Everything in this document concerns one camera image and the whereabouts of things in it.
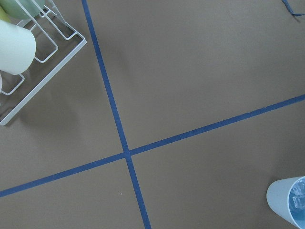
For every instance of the light blue plastic cup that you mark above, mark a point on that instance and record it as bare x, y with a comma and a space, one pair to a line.
286, 198

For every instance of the white cup in rack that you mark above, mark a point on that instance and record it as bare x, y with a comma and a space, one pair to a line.
17, 48

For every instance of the green cup in rack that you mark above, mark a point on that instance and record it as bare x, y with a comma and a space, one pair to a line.
13, 9

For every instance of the yellow cup in rack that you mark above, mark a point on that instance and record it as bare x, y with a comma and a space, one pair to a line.
3, 15

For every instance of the white wire cup rack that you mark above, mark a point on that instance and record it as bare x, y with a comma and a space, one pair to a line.
56, 43

